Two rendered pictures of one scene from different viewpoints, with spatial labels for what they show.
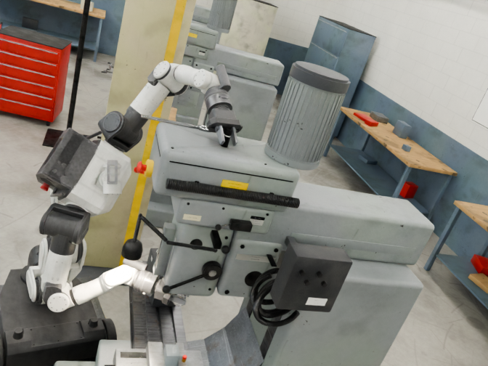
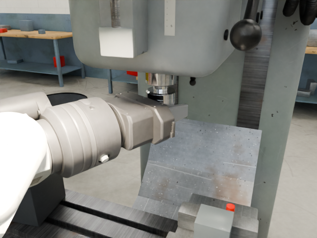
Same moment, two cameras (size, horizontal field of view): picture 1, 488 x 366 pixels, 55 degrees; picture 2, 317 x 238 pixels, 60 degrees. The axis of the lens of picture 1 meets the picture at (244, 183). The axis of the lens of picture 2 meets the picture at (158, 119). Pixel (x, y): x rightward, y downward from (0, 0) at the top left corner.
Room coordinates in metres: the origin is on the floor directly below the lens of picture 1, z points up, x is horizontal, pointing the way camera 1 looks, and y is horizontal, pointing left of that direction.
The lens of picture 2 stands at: (1.23, 0.41, 1.39)
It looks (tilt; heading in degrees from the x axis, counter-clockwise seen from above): 23 degrees down; 313
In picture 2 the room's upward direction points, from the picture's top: straight up
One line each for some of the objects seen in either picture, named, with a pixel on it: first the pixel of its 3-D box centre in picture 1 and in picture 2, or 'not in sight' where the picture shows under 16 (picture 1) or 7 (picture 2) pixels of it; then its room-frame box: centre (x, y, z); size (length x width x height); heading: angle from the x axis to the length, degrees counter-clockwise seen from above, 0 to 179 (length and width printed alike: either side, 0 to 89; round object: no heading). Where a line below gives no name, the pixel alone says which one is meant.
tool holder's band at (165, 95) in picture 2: not in sight; (161, 92); (1.51, 0.10, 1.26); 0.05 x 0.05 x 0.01
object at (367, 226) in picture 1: (329, 220); not in sight; (1.69, -0.36, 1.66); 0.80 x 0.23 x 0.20; 111
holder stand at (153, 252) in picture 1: (163, 275); (8, 171); (1.90, 0.24, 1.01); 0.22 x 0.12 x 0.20; 29
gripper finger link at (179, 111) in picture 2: (177, 300); (174, 115); (1.48, 0.10, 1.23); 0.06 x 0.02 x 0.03; 86
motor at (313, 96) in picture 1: (306, 115); not in sight; (1.60, -0.13, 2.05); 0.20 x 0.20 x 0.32
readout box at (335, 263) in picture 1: (311, 279); not in sight; (1.30, -0.30, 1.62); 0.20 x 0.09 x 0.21; 111
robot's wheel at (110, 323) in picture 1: (107, 338); not in sight; (1.91, 0.44, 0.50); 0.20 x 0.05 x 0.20; 37
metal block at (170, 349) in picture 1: (171, 355); (213, 230); (1.41, 0.06, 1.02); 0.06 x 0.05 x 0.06; 22
